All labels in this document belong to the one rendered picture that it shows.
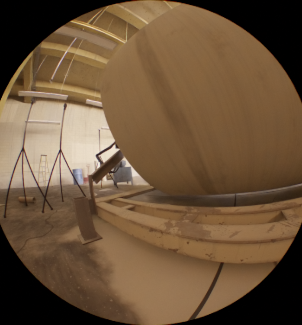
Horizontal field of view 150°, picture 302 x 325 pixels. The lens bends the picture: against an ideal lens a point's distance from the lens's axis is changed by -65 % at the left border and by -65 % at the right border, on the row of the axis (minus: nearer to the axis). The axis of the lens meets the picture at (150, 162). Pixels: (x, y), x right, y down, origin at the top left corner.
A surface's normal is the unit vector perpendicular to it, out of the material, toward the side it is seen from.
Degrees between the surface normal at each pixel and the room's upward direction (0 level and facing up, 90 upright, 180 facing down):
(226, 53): 110
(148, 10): 180
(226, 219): 90
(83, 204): 90
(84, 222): 90
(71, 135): 90
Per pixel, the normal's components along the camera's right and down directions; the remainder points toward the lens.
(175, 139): -0.48, 0.58
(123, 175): 0.38, -0.11
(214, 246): -0.67, 0.03
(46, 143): 0.73, -0.14
